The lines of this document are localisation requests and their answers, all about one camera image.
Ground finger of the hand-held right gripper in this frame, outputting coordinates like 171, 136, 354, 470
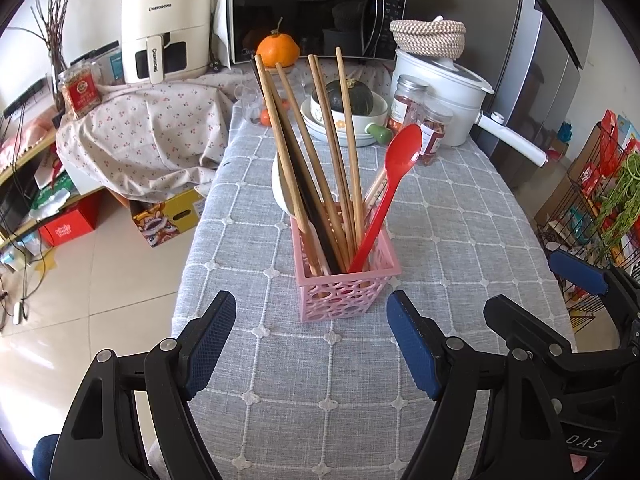
484, 296, 576, 361
547, 249, 640, 321

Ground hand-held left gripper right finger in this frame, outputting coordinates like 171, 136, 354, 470
386, 290, 576, 480

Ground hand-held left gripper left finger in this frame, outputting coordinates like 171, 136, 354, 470
49, 290, 237, 480

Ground pink perforated utensil holder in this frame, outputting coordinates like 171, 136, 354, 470
290, 202, 402, 322

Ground wooden chopstick with green print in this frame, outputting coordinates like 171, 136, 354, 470
361, 170, 387, 226
364, 167, 391, 223

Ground plain wooden chopstick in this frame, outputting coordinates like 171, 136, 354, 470
335, 46, 365, 250
254, 54, 315, 275
307, 53, 354, 257
275, 62, 348, 267

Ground red plastic spoon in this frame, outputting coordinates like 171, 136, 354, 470
347, 123, 423, 275

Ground green long beans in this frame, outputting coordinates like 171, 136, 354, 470
595, 152, 640, 261

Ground yellow printed cardboard box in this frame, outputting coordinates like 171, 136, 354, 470
131, 187, 207, 248

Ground grey checked tablecloth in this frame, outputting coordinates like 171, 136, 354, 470
170, 105, 576, 480

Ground red gift box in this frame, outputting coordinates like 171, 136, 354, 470
39, 207, 96, 247

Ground clear lid spice jar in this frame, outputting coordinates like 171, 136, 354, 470
417, 100, 453, 167

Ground blue cloth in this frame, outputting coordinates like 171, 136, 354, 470
32, 434, 61, 478

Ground white electric pot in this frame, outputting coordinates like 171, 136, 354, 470
392, 49, 549, 167

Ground small green glossy object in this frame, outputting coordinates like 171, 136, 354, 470
365, 124, 394, 147

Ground grey refrigerator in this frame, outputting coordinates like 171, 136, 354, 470
440, 0, 598, 191

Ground floral white tablecloth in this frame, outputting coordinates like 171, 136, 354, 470
55, 57, 396, 206

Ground white plate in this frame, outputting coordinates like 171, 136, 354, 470
302, 120, 386, 148
300, 110, 386, 143

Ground white bowl with flower print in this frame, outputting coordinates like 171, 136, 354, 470
310, 92, 388, 136

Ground silver lid spice jar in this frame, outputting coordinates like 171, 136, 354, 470
386, 75, 430, 131

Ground electric pot lid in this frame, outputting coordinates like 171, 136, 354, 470
395, 49, 496, 96

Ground glass jar with wooden lid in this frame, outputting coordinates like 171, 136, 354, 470
235, 67, 281, 126

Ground dark green pumpkin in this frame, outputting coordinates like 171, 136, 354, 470
312, 78, 373, 117

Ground low wooden shelf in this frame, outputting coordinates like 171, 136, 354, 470
0, 130, 108, 256

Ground pink cloth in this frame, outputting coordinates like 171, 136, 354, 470
0, 115, 63, 161

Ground red label jar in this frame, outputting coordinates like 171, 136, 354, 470
59, 65, 103, 120

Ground large orange with stem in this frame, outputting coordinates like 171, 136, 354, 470
256, 17, 301, 68

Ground black power strip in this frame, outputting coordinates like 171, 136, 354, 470
2, 77, 46, 118

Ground cream air fryer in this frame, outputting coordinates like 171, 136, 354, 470
120, 0, 213, 85

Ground black microwave oven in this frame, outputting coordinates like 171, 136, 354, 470
222, 0, 408, 66

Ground dried branches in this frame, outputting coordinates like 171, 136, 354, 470
7, 0, 88, 78

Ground wire rack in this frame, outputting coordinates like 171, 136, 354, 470
535, 110, 640, 331

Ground woven rope basket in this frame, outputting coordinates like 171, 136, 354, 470
390, 17, 467, 59

